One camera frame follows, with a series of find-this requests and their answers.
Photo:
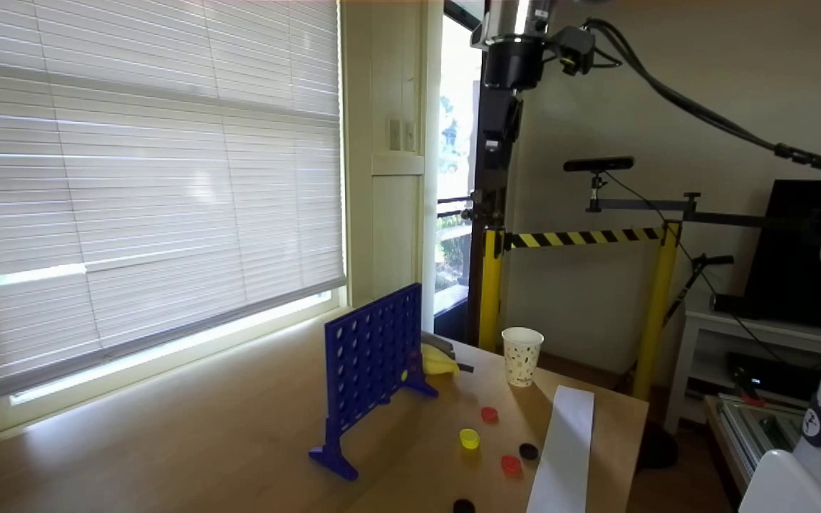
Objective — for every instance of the black electronics box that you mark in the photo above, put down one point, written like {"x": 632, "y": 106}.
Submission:
{"x": 771, "y": 374}

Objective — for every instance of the white paper strip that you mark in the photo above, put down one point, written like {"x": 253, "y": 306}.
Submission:
{"x": 563, "y": 447}

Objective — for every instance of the yellow barrier post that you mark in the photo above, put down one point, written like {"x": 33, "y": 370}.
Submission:
{"x": 657, "y": 304}
{"x": 488, "y": 286}

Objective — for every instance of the yellow game disc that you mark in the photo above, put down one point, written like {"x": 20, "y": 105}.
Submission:
{"x": 469, "y": 438}

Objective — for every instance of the white wall switch plate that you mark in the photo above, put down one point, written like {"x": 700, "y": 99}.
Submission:
{"x": 401, "y": 135}

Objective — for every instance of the yellow cloth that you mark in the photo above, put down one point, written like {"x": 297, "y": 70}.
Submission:
{"x": 439, "y": 360}

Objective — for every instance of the black stereo camera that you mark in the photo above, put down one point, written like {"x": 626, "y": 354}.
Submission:
{"x": 599, "y": 163}

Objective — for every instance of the white shelf unit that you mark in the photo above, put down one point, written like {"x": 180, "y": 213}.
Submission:
{"x": 704, "y": 331}

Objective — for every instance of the black game disc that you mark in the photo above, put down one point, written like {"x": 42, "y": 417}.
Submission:
{"x": 462, "y": 506}
{"x": 528, "y": 451}

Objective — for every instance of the yellow black striped tape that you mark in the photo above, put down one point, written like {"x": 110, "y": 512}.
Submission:
{"x": 583, "y": 239}

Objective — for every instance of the blue connect four grid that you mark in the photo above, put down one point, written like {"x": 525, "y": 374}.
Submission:
{"x": 372, "y": 360}

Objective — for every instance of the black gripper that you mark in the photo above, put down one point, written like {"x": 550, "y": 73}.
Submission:
{"x": 513, "y": 63}

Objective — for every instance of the white window blinds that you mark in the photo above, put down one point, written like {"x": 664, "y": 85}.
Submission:
{"x": 143, "y": 173}

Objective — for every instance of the white paper cup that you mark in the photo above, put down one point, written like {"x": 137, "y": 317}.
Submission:
{"x": 522, "y": 357}

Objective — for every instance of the stack of books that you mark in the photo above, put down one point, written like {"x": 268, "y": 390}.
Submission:
{"x": 753, "y": 430}

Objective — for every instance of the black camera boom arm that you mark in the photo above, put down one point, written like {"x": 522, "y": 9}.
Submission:
{"x": 677, "y": 213}

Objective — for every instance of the tall black post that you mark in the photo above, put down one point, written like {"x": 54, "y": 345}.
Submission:
{"x": 488, "y": 210}

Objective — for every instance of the black monitor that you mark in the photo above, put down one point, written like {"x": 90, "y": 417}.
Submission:
{"x": 810, "y": 246}

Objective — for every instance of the orange game disc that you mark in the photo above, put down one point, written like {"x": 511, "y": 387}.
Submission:
{"x": 511, "y": 465}
{"x": 488, "y": 414}

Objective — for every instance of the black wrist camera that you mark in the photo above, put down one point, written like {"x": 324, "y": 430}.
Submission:
{"x": 570, "y": 46}

